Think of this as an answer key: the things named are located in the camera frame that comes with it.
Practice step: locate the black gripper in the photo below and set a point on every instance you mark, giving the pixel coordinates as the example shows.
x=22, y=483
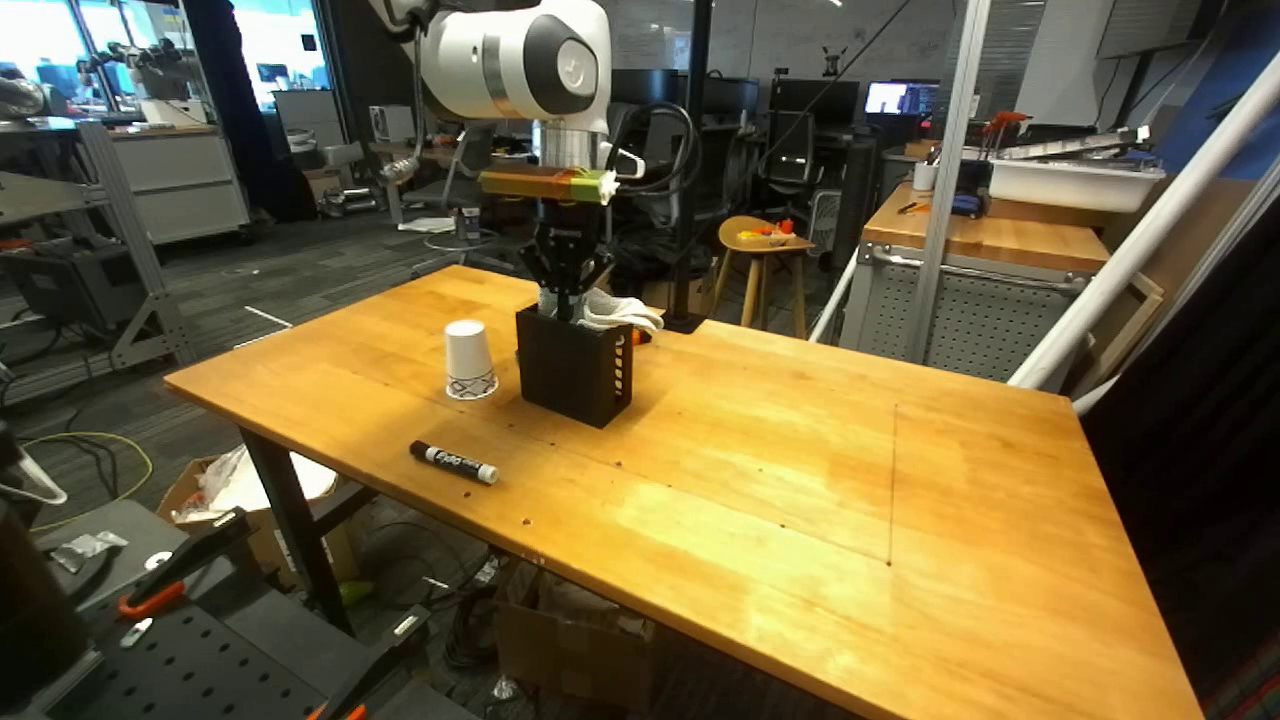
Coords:
x=570, y=255

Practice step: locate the black perforated box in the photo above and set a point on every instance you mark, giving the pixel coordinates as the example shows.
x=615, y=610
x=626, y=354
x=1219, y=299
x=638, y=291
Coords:
x=573, y=374

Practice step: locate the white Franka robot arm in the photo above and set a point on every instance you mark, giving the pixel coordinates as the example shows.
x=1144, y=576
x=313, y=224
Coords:
x=494, y=65

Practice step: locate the brown cardboard box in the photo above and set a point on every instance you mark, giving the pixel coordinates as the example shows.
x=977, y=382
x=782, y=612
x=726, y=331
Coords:
x=573, y=653

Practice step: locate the white paper cup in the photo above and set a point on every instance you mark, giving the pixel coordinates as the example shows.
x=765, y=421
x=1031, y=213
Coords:
x=468, y=360

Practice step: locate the black marker pen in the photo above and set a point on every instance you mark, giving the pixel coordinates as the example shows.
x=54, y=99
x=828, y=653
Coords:
x=455, y=462

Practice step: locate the round wooden stool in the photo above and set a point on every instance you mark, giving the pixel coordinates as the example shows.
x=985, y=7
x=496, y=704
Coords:
x=763, y=246

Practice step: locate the small red yellow object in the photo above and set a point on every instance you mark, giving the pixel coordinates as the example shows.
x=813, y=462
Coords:
x=765, y=229

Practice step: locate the black vertical pole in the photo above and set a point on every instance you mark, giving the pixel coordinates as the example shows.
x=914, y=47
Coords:
x=692, y=83

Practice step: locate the short white slanted pole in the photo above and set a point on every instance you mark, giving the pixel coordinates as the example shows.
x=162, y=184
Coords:
x=835, y=299

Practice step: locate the black table leg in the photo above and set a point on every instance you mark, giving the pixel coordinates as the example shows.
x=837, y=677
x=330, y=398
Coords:
x=303, y=532

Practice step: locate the white plastic bag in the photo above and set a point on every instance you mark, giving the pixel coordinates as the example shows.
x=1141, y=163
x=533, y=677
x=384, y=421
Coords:
x=235, y=484

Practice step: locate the computer monitor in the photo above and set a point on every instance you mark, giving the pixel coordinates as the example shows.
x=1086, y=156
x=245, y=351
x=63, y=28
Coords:
x=901, y=99

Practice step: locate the tall white upright pole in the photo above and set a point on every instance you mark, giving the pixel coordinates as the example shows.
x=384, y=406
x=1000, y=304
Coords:
x=948, y=175

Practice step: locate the white cabinet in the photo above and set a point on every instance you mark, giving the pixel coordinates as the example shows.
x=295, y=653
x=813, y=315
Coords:
x=181, y=182

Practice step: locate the wooden top workbench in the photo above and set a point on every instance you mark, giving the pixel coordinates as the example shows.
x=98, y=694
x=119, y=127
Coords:
x=985, y=242

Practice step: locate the grey metal shelf unit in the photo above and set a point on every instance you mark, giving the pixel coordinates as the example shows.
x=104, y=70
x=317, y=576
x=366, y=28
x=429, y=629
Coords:
x=112, y=255

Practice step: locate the white plastic bin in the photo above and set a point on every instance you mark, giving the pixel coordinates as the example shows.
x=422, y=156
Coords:
x=1075, y=182

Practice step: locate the black perforated plate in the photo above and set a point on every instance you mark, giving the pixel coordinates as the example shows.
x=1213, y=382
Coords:
x=202, y=664

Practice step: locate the long white slanted pole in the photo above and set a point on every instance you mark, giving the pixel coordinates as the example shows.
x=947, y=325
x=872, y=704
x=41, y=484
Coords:
x=1144, y=222

